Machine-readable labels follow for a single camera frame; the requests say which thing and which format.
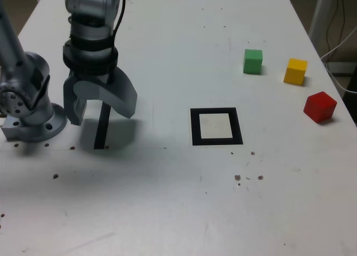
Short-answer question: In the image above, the white cable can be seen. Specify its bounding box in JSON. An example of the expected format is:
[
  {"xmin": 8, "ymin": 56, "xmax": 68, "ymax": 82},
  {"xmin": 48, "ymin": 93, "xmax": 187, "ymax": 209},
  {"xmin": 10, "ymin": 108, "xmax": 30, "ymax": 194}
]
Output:
[{"xmin": 320, "ymin": 24, "xmax": 357, "ymax": 94}]

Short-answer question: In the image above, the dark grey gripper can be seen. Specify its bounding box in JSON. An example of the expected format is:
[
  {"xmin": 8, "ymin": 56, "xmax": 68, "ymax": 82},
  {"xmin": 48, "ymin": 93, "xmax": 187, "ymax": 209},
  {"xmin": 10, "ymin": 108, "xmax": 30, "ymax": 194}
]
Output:
[{"xmin": 63, "ymin": 66, "xmax": 138, "ymax": 126}]

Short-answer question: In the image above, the yellow cube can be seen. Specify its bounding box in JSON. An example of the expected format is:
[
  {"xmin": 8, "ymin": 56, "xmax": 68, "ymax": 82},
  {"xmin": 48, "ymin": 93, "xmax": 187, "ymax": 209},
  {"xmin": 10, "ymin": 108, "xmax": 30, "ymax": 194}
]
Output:
[{"xmin": 283, "ymin": 58, "xmax": 308, "ymax": 86}]

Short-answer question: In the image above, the white frame leg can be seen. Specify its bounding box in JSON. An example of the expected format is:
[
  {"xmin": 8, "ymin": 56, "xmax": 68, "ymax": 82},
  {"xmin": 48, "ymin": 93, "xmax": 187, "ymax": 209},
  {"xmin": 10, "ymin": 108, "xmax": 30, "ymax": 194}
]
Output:
[{"xmin": 308, "ymin": 0, "xmax": 340, "ymax": 53}]

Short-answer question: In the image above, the green cube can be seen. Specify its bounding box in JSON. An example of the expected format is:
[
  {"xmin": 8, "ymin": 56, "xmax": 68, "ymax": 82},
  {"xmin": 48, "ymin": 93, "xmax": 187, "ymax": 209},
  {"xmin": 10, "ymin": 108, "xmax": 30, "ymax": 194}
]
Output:
[{"xmin": 243, "ymin": 49, "xmax": 263, "ymax": 75}]

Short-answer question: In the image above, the red cube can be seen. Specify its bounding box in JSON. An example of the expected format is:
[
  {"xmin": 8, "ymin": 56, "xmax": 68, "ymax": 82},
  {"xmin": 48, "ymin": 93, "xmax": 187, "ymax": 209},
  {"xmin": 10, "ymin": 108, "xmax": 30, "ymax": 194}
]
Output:
[{"xmin": 303, "ymin": 91, "xmax": 337, "ymax": 124}]

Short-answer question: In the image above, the black tape square outline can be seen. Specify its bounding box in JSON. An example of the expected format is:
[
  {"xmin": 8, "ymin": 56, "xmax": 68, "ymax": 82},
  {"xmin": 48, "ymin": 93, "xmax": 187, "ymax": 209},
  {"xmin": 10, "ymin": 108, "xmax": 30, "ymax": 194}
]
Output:
[{"xmin": 190, "ymin": 107, "xmax": 244, "ymax": 147}]

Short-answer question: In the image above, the black tape strip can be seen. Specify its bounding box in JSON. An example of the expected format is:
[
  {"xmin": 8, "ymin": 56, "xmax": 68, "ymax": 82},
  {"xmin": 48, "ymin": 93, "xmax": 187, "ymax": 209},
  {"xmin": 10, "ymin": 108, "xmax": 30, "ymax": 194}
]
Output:
[{"xmin": 94, "ymin": 101, "xmax": 112, "ymax": 150}]

